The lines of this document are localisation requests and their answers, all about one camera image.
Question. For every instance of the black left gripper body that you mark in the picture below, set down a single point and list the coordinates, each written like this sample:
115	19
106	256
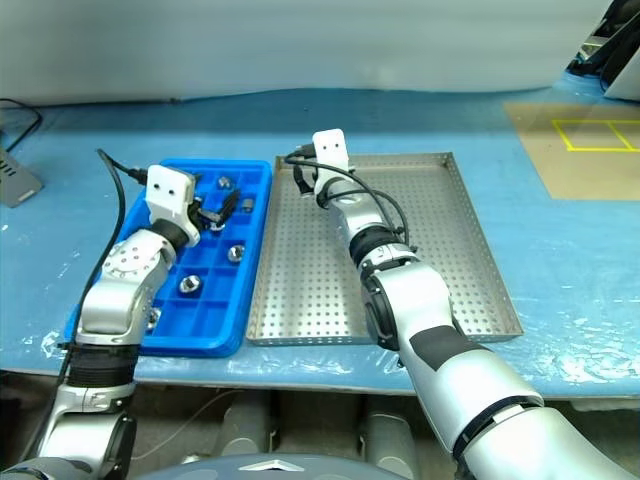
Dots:
200	215

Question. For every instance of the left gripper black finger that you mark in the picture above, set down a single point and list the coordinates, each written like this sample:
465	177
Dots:
230	204
212	218

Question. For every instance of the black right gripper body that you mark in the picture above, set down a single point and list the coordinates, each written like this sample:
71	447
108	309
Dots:
304	181

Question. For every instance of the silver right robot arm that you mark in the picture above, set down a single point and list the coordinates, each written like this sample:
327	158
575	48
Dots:
415	295

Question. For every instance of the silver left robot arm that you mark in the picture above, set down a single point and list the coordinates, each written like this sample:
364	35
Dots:
115	300

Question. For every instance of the blue plastic compartment tray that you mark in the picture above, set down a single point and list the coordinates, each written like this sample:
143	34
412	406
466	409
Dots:
220	320

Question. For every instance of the perforated metal tray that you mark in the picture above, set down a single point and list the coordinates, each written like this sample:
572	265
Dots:
310	290

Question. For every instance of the grey metal stand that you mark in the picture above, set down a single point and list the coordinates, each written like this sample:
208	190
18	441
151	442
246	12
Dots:
17	185

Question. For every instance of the grey rounded cylinder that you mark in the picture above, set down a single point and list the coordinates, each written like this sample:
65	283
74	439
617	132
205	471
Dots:
245	425
387	430

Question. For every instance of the grey robot torso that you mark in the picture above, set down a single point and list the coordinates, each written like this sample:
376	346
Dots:
280	470

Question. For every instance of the brown cardboard sheet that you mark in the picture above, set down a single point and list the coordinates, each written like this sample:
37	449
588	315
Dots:
590	175

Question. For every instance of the dark equipment clutter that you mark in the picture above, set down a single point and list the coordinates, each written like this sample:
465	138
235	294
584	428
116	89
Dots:
587	50

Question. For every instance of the white slanted panel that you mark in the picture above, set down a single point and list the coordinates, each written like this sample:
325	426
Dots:
631	75

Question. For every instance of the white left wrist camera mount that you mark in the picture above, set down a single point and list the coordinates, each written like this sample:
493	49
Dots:
167	192

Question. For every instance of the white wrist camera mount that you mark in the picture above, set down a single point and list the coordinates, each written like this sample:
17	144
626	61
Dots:
330	145
167	192

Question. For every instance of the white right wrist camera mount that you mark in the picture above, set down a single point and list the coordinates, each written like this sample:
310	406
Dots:
330	145

